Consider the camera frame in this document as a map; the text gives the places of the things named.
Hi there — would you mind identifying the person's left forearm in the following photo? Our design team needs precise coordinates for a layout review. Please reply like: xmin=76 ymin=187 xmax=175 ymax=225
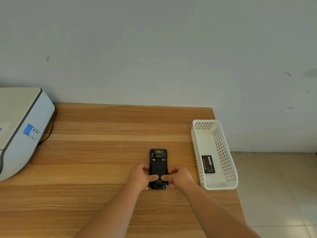
xmin=74 ymin=182 xmax=149 ymax=238

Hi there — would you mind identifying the black rectangular battery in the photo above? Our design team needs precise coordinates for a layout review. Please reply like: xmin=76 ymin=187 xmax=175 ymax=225
xmin=201 ymin=155 xmax=216 ymax=174

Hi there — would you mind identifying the white printer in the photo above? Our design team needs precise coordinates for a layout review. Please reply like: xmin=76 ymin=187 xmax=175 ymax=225
xmin=0 ymin=87 xmax=55 ymax=182

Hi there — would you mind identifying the black power cable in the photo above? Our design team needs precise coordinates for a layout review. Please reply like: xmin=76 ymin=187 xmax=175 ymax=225
xmin=37 ymin=108 xmax=57 ymax=145

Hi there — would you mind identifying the person's left hand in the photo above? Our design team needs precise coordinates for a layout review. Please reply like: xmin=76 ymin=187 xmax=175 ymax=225
xmin=126 ymin=163 xmax=159 ymax=191

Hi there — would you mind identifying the person's right forearm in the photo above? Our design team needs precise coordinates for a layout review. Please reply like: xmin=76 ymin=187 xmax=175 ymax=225
xmin=183 ymin=181 xmax=262 ymax=238

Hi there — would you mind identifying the person's right hand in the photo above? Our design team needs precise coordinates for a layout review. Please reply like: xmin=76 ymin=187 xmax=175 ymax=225
xmin=161 ymin=167 xmax=195 ymax=188

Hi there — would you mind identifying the white plastic perforated basket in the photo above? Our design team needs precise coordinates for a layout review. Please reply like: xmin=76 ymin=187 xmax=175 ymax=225
xmin=190 ymin=119 xmax=238 ymax=191

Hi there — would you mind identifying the black handheld scanner device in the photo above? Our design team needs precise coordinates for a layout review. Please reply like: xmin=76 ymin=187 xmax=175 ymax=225
xmin=149 ymin=149 xmax=169 ymax=190

